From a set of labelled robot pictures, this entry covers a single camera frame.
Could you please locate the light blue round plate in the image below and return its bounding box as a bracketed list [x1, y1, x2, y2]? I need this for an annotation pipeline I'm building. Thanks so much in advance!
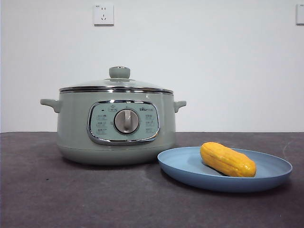
[157, 146, 294, 193]

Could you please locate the pale green electric steamer pot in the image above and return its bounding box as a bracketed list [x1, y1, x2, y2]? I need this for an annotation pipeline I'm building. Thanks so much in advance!
[39, 89, 188, 166]

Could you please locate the white wall socket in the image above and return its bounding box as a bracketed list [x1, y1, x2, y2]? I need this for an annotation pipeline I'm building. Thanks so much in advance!
[295, 4, 304, 26]
[93, 4, 115, 27]

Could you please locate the yellow corn cob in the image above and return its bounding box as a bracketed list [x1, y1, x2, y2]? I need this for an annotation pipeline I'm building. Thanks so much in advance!
[199, 142, 257, 178]

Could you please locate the glass lid with green knob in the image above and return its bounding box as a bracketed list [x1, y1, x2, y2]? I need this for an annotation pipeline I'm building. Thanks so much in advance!
[59, 66, 174, 94]

